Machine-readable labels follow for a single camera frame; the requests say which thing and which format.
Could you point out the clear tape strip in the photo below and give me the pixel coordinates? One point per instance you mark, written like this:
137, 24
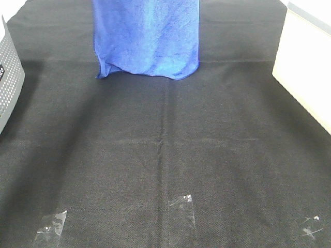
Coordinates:
181, 214
50, 230
310, 227

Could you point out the right clear tape strip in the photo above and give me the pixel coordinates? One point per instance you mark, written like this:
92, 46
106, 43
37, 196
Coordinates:
310, 227

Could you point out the left clear tape strip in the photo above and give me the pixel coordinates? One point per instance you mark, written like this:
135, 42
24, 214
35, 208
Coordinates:
50, 230

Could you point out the blue microfibre towel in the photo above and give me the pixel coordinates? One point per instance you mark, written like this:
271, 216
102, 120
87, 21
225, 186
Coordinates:
153, 38

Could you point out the white slotted storage bin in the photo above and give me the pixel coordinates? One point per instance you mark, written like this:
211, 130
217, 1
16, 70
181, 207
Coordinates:
302, 63

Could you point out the middle clear tape strip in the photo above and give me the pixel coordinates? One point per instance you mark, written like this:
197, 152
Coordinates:
181, 214

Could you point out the black table cloth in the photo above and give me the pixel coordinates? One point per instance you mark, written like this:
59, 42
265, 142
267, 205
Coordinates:
113, 152

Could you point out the grey perforated basket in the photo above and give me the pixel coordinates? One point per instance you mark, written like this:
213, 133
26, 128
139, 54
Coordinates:
12, 75

